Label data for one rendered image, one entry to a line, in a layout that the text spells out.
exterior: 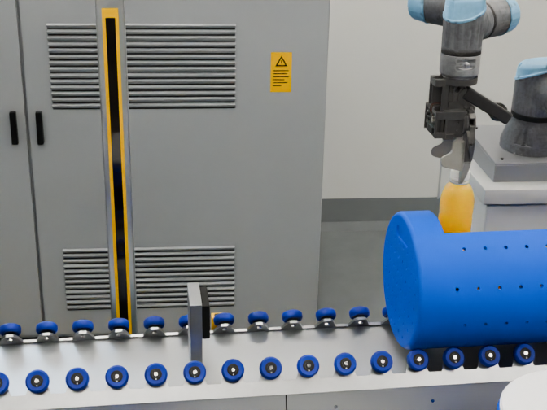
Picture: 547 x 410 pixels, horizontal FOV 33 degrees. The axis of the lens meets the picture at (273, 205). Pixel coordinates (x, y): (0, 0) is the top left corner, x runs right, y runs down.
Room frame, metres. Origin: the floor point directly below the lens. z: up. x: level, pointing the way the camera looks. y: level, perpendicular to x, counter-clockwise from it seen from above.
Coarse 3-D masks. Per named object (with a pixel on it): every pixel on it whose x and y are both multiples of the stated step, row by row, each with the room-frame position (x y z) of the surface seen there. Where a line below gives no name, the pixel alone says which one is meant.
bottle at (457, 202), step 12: (444, 192) 1.73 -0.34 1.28; (456, 192) 1.71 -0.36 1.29; (468, 192) 1.71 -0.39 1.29; (444, 204) 1.72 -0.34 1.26; (456, 204) 1.70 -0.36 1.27; (468, 204) 1.71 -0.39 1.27; (444, 216) 1.72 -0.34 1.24; (456, 216) 1.70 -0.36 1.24; (468, 216) 1.71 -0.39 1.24; (444, 228) 1.71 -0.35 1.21; (456, 228) 1.70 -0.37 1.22; (468, 228) 1.71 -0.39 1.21
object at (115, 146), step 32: (96, 0) 1.93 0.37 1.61; (96, 32) 1.93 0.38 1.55; (128, 96) 1.96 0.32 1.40; (128, 128) 1.94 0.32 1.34; (128, 160) 1.94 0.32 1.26; (128, 192) 1.94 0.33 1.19; (128, 224) 1.94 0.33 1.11; (128, 256) 1.93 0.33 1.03; (128, 288) 1.93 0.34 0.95; (128, 320) 1.93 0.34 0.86
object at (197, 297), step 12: (192, 288) 1.68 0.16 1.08; (204, 288) 1.69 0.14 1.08; (192, 300) 1.63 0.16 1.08; (204, 300) 1.64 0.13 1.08; (192, 312) 1.61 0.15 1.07; (204, 312) 1.62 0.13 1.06; (192, 324) 1.61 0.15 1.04; (204, 324) 1.62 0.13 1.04; (192, 336) 1.61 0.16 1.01; (204, 336) 1.62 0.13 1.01; (192, 348) 1.61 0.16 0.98; (192, 360) 1.61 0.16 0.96
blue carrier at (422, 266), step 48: (432, 240) 1.65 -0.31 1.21; (480, 240) 1.66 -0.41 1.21; (528, 240) 1.67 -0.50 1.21; (384, 288) 1.82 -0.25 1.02; (432, 288) 1.59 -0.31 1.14; (480, 288) 1.60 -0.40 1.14; (528, 288) 1.61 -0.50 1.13; (432, 336) 1.60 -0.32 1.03; (480, 336) 1.61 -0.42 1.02; (528, 336) 1.64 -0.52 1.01
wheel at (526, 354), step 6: (522, 342) 1.66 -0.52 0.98; (516, 348) 1.65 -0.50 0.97; (522, 348) 1.65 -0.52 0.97; (528, 348) 1.65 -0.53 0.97; (516, 354) 1.64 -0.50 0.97; (522, 354) 1.64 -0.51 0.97; (528, 354) 1.65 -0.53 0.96; (534, 354) 1.65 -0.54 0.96; (516, 360) 1.64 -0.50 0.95; (522, 360) 1.64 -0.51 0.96; (528, 360) 1.64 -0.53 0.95
